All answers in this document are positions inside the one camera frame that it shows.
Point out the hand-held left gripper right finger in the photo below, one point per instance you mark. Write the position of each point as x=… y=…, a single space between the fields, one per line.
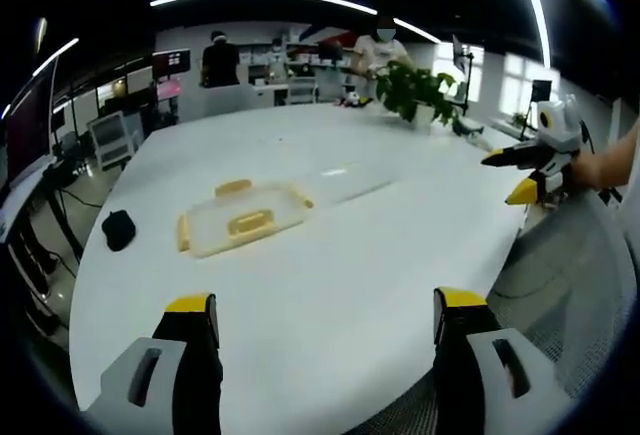
x=457 y=355

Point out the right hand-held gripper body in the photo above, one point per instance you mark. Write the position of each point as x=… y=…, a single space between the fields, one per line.
x=562 y=130

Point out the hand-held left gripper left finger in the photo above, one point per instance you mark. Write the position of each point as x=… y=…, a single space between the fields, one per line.
x=195 y=355

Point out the food container lid yellow latches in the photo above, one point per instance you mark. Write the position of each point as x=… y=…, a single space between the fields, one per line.
x=215 y=215

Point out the black stand with box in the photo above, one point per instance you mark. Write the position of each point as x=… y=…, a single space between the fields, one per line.
x=541 y=90

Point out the black and white gadget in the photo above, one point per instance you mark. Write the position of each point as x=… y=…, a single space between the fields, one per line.
x=467 y=129

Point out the grey mesh chair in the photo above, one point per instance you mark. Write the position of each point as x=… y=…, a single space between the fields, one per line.
x=570 y=265

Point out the green potted plant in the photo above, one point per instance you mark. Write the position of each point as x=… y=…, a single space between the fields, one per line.
x=415 y=87

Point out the black pouch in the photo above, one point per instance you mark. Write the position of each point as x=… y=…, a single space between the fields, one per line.
x=119 y=230

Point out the small toy figures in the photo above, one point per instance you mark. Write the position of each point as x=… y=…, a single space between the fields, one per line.
x=354 y=100

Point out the white desk with black legs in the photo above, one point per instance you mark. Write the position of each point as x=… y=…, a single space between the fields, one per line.
x=30 y=195

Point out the large dark monitor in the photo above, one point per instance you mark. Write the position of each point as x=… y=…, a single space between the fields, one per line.
x=30 y=125

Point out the small dark monitor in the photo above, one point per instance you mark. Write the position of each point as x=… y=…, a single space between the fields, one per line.
x=171 y=62

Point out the short ceiling light strip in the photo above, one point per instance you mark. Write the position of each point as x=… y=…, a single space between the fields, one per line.
x=55 y=57

